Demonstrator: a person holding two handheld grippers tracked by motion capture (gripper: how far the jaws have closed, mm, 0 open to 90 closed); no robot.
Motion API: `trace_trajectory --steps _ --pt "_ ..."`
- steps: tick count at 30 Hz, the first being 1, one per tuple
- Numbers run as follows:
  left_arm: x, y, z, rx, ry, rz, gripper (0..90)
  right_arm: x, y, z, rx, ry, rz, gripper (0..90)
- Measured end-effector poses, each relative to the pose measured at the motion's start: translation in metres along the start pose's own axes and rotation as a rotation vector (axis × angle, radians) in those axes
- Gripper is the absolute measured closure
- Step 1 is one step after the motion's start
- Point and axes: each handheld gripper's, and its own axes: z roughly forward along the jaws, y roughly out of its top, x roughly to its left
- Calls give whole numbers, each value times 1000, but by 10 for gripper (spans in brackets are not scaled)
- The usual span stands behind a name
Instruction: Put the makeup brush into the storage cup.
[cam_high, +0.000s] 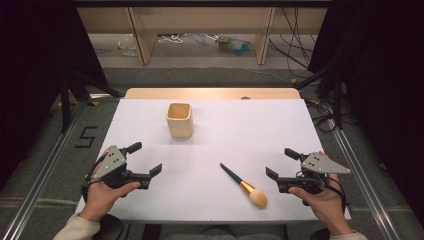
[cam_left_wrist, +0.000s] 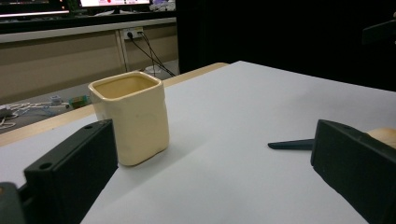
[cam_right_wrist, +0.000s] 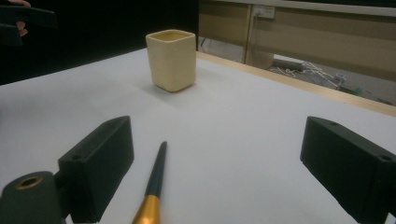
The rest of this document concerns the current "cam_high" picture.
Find black gold makeup brush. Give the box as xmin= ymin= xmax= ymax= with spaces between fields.
xmin=219 ymin=162 xmax=269 ymax=210

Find black curtain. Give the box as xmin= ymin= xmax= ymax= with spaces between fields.
xmin=0 ymin=0 xmax=108 ymax=188
xmin=308 ymin=0 xmax=424 ymax=218

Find beige square cup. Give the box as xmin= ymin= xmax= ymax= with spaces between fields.
xmin=165 ymin=102 xmax=195 ymax=140

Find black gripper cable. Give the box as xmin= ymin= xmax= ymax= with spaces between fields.
xmin=325 ymin=175 xmax=350 ymax=214
xmin=81 ymin=159 xmax=103 ymax=203

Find person's right hand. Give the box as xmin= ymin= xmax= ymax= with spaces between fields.
xmin=288 ymin=151 xmax=353 ymax=236

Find white cord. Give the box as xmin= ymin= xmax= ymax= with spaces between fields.
xmin=157 ymin=33 xmax=188 ymax=45

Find person's grey trouser legs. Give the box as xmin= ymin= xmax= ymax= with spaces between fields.
xmin=159 ymin=223 xmax=285 ymax=240

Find light wooden table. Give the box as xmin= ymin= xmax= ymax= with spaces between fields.
xmin=123 ymin=87 xmax=302 ymax=100

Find metal floor rail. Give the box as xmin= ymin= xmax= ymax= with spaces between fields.
xmin=0 ymin=99 xmax=88 ymax=240
xmin=327 ymin=103 xmax=403 ymax=240

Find light wooden shelf unit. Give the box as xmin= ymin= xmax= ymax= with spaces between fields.
xmin=75 ymin=6 xmax=330 ymax=66

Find clear plastic bag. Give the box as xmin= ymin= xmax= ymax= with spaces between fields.
xmin=117 ymin=33 xmax=139 ymax=57

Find white table board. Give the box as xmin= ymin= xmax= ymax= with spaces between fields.
xmin=75 ymin=98 xmax=352 ymax=224

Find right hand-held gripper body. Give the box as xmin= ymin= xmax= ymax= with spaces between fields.
xmin=276 ymin=151 xmax=352 ymax=207

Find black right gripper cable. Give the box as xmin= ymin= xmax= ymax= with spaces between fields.
xmin=325 ymin=175 xmax=350 ymax=214

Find colourful plastic package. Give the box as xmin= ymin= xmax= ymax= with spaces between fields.
xmin=215 ymin=34 xmax=257 ymax=57

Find black tripod stand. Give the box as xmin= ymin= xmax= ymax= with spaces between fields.
xmin=293 ymin=64 xmax=345 ymax=131
xmin=59 ymin=68 xmax=122 ymax=135

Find black floor cables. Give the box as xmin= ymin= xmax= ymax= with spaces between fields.
xmin=305 ymin=99 xmax=338 ymax=134

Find person's left hand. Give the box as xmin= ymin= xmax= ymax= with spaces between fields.
xmin=78 ymin=148 xmax=142 ymax=224

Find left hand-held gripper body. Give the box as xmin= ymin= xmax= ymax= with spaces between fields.
xmin=90 ymin=144 xmax=151 ymax=191

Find black hanging cables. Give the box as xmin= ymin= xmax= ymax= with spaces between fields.
xmin=267 ymin=6 xmax=318 ymax=80

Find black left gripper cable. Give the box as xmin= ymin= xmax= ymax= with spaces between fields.
xmin=81 ymin=159 xmax=103 ymax=203

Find black chair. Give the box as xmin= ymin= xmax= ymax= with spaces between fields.
xmin=95 ymin=213 xmax=132 ymax=240

